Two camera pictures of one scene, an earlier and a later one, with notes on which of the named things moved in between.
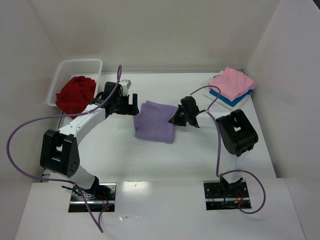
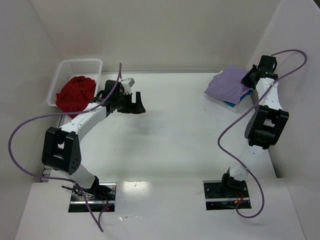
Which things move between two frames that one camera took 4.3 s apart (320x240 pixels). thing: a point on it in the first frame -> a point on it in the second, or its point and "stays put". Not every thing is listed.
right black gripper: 182,117 -> 250,81
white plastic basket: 88,68 stays put
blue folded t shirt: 232,103 stays put
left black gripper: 129,106 stays put
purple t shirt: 152,123 -> 226,85
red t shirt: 75,95 stays put
